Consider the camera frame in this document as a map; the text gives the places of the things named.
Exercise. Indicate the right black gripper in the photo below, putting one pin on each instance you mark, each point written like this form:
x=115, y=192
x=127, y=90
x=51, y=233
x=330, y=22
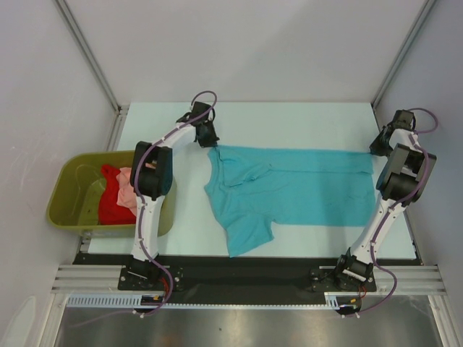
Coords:
x=376, y=149

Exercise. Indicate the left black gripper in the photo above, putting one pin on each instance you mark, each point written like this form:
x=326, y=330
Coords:
x=210, y=142

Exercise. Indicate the turquoise t shirt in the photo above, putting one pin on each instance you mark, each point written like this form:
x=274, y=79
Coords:
x=250, y=189

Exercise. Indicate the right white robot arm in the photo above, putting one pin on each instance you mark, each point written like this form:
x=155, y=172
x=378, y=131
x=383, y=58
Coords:
x=400, y=183

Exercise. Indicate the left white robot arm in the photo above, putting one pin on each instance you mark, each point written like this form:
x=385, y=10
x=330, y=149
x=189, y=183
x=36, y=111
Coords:
x=152, y=178

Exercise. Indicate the pink t shirt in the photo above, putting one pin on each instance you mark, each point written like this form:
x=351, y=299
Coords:
x=126, y=196

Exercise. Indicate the red t shirt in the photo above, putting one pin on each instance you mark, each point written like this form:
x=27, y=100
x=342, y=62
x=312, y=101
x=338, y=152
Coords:
x=109, y=212

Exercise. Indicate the olive green plastic bin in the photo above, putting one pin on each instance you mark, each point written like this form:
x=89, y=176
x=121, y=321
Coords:
x=74, y=202

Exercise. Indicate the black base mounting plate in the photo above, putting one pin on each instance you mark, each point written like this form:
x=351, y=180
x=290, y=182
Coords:
x=275, y=280

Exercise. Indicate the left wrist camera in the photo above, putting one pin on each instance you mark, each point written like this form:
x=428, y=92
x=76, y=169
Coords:
x=201, y=113

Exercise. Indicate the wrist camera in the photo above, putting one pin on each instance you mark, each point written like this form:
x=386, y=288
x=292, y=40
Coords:
x=404, y=119
x=201, y=113

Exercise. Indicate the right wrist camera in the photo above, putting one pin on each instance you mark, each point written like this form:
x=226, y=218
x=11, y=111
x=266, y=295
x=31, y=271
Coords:
x=404, y=119

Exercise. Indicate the right aluminium frame post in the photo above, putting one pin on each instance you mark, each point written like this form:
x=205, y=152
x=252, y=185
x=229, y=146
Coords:
x=416, y=28

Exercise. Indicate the aluminium frame post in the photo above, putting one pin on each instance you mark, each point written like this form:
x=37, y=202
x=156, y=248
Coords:
x=87, y=53
x=416, y=28

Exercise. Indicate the white slotted cable duct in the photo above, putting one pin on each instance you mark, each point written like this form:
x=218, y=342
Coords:
x=149, y=302

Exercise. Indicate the left aluminium frame post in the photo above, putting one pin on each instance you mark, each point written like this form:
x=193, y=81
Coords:
x=87, y=53

